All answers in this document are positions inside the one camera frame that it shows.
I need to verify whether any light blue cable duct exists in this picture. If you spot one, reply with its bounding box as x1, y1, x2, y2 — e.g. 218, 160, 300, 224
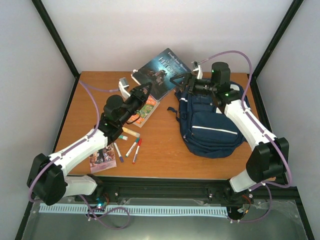
38, 203, 228, 218

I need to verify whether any orange Treehouse book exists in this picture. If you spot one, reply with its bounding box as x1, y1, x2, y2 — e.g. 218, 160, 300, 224
128, 96, 160, 128

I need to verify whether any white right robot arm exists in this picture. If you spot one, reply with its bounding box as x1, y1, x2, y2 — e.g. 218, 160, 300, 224
170, 61, 293, 197

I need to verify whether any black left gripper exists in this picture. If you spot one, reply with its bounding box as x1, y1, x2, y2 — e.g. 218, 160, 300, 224
119, 83, 154, 127

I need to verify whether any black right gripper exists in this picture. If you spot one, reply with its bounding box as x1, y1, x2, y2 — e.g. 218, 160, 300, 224
169, 72, 217, 97

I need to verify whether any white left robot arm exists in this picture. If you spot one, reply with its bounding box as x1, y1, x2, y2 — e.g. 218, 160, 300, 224
26, 80, 152, 206

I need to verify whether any navy blue backpack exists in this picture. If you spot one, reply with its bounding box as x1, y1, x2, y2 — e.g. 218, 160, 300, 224
167, 89, 246, 159

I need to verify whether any purple cap white marker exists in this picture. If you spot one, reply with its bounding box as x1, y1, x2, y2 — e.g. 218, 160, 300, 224
113, 142, 124, 163

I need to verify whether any pink illustrated book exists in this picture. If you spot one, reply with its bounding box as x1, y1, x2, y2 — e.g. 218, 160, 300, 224
88, 144, 117, 174

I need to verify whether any teal cap white marker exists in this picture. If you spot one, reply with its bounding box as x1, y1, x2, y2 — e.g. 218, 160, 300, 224
125, 137, 140, 157

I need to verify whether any red cap white marker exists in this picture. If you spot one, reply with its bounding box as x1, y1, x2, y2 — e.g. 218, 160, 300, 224
132, 138, 142, 165

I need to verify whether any dark blue Wuthering Heights book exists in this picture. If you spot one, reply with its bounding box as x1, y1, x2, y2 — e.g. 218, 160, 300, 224
131, 48, 191, 102

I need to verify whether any yellow highlighter marker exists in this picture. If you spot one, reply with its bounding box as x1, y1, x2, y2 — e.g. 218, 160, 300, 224
122, 127, 140, 138

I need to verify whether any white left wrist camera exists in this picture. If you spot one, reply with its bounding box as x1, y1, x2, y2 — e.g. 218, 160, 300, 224
118, 77, 130, 99

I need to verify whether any black aluminium frame rail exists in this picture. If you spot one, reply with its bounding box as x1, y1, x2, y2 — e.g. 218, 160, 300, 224
32, 174, 301, 208

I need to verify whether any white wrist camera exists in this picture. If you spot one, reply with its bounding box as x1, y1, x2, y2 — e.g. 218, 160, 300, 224
118, 77, 130, 99
191, 61, 203, 80

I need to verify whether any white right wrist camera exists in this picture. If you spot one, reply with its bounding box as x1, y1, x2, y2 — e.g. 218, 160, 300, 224
191, 61, 203, 80

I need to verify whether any green cap white marker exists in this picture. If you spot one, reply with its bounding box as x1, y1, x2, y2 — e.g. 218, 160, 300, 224
118, 134, 128, 141

